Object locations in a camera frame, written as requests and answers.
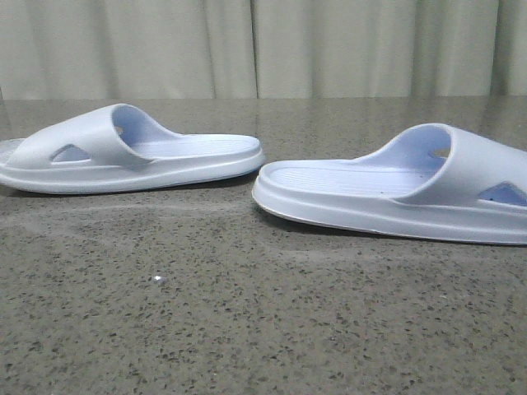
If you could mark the light blue slipper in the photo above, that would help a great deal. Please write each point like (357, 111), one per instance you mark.
(432, 181)
(121, 148)

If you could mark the beige curtain backdrop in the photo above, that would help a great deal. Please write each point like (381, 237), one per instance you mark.
(261, 49)

